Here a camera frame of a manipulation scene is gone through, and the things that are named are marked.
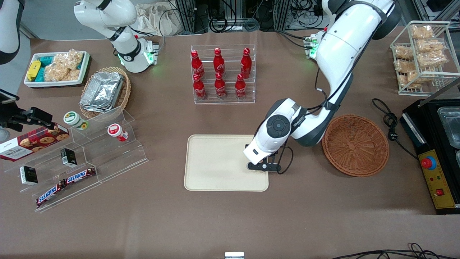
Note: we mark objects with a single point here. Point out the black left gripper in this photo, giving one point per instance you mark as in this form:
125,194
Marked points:
246,146

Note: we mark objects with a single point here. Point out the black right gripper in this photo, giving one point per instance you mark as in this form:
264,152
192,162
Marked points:
22,117

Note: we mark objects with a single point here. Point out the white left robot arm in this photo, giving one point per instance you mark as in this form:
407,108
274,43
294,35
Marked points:
337,46

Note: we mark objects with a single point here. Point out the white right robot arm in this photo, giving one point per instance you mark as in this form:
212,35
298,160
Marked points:
129,50

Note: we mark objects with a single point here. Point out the white rectangular snack tray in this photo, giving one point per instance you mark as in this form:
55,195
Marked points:
54,83

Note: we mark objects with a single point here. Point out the beige rectangular tray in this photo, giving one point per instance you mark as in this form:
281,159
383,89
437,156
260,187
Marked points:
215,163

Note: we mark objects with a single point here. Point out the oval light wicker basket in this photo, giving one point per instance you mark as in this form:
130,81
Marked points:
125,93

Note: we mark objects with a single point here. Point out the round brown wicker basket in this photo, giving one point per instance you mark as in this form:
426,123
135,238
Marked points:
355,145

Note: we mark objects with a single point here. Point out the red tartan cookie box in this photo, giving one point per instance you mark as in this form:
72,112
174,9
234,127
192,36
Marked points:
32,142

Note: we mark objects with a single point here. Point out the green lid white cup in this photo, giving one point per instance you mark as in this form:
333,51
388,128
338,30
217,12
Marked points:
73,119

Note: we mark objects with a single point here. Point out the small black box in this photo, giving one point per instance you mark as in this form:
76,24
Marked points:
68,157
28,175

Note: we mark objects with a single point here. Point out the teal snack packet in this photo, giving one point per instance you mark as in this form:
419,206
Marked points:
40,73
46,60

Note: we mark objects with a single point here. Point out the clear bag rice crackers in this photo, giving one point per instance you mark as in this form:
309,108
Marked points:
70,59
57,73

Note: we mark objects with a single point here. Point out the yellow snack packet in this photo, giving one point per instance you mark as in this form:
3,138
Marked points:
33,70

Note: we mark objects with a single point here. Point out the silver foil container stack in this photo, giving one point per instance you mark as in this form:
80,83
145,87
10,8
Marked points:
102,91

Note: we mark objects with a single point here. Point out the brown snickers bar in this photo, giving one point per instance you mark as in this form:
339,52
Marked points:
50,194
79,175

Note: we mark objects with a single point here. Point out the red lid white cup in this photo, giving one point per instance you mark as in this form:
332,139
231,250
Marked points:
115,131

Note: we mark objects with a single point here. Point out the clear acrylic bottle rack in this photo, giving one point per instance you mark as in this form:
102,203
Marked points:
230,101

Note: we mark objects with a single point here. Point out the clear acrylic step shelf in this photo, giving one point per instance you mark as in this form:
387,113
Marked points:
107,158

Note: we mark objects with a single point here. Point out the red cola bottle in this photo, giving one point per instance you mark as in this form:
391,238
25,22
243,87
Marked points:
197,66
240,88
199,89
245,64
219,63
220,88

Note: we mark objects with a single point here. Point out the small white grey object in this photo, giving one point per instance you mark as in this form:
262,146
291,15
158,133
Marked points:
234,255

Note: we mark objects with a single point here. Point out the beige crumpled cloth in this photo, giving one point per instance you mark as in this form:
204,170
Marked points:
154,19

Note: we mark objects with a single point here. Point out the clear bag fried snack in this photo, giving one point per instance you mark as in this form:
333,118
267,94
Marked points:
409,81
403,53
406,66
431,54
421,31

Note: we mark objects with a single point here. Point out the black machine yellow control panel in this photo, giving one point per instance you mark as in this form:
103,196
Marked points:
436,187

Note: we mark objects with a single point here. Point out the steel machine pan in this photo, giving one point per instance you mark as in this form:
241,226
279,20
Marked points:
451,126

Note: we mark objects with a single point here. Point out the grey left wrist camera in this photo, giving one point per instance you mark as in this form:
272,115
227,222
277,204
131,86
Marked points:
269,167

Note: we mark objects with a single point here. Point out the aluminium frame profile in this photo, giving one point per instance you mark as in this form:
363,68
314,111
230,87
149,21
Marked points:
187,16
282,14

